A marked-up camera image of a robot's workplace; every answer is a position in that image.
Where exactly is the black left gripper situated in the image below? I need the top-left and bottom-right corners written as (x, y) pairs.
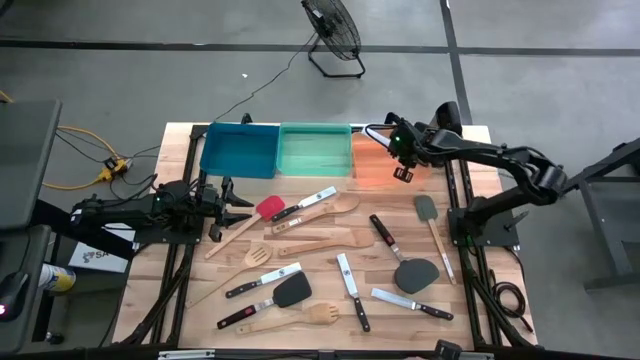
top-left (198, 176), bottom-right (255, 229)

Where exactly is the white-blade knife black handle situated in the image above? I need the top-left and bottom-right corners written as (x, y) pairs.
top-left (372, 129), bottom-right (397, 150)
top-left (335, 252), bottom-right (372, 333)
top-left (271, 185), bottom-right (338, 223)
top-left (224, 261), bottom-right (303, 300)
top-left (370, 287), bottom-right (455, 322)

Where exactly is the red spatula wooden handle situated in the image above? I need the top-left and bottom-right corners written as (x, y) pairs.
top-left (203, 194), bottom-right (287, 260)

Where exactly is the slotted wooden spatula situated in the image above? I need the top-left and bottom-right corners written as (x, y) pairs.
top-left (184, 242), bottom-right (274, 310)

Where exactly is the grey spatula wooden handle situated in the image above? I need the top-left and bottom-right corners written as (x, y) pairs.
top-left (413, 194), bottom-right (458, 286)

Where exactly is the wooden spoon with label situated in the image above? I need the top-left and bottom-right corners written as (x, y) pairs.
top-left (271, 192), bottom-right (362, 235)

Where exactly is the black turner rectangular blade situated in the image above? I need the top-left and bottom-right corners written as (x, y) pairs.
top-left (216, 270), bottom-right (313, 331)

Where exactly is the black turner round blade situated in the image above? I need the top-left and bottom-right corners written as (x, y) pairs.
top-left (368, 213), bottom-right (441, 296)

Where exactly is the wooden spork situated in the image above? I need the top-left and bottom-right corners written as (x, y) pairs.
top-left (235, 302), bottom-right (341, 336)

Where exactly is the orange plastic bin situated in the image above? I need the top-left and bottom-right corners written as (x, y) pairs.
top-left (351, 130), bottom-right (432, 189)

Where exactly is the blue plastic bin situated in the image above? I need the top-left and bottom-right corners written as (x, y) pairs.
top-left (198, 122), bottom-right (280, 180)

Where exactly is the teal plastic bin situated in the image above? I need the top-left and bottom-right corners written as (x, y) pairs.
top-left (275, 123), bottom-right (354, 178)

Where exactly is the yellow black power plug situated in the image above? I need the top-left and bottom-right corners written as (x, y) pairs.
top-left (97, 156), bottom-right (132, 184)

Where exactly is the black floor fan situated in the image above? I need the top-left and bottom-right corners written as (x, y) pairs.
top-left (299, 0), bottom-right (367, 80)

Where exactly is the white paper booklet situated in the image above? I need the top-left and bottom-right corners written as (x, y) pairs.
top-left (68, 224), bottom-right (139, 274)

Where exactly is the black support beam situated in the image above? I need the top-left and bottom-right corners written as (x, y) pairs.
top-left (32, 198), bottom-right (137, 262)

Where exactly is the yellow white spray can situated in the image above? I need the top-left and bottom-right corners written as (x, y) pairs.
top-left (38, 263), bottom-right (77, 294)

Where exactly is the dark grey side table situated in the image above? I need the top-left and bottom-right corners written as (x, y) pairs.
top-left (0, 223), bottom-right (52, 354)

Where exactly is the black metal stand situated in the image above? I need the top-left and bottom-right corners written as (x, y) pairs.
top-left (567, 137), bottom-right (640, 291)

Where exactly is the black computer mouse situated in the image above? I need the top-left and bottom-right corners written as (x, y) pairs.
top-left (0, 271), bottom-right (30, 322)

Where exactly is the metal box grater black handle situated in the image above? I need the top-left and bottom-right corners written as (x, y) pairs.
top-left (433, 100), bottom-right (464, 137)

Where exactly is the black table frame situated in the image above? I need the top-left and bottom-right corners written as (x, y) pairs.
top-left (114, 122), bottom-right (539, 360)

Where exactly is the black fan power cable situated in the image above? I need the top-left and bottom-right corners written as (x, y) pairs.
top-left (212, 32), bottom-right (321, 124)

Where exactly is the yellow extension cord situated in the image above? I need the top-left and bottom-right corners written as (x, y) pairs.
top-left (0, 89), bottom-right (129, 192)

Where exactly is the black coiled cable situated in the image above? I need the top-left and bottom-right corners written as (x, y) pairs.
top-left (487, 247), bottom-right (535, 335)

